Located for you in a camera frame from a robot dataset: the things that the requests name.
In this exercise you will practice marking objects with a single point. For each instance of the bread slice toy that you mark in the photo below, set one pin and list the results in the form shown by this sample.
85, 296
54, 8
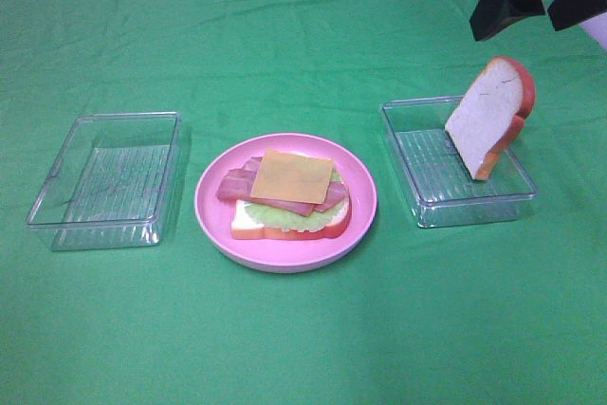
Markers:
491, 114
246, 225

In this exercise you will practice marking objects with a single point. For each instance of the bacon strip toy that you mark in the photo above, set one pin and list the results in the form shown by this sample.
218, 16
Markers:
336, 192
237, 184

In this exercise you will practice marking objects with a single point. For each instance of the yellow cheese slice toy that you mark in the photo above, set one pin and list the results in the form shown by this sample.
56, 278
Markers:
292, 177

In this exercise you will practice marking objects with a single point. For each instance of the green lettuce leaf toy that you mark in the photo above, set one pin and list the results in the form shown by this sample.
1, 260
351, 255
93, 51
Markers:
284, 217

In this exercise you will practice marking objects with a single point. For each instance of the clear right bread tray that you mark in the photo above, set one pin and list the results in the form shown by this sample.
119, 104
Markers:
433, 178

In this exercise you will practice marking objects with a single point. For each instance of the green tablecloth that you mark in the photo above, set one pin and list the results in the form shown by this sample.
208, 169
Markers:
509, 313

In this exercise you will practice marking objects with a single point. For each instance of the pink round plate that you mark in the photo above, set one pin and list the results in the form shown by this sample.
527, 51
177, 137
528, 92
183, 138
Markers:
285, 256

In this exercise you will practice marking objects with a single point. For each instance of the clear left ingredient tray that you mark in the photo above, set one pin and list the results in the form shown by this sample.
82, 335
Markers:
111, 184

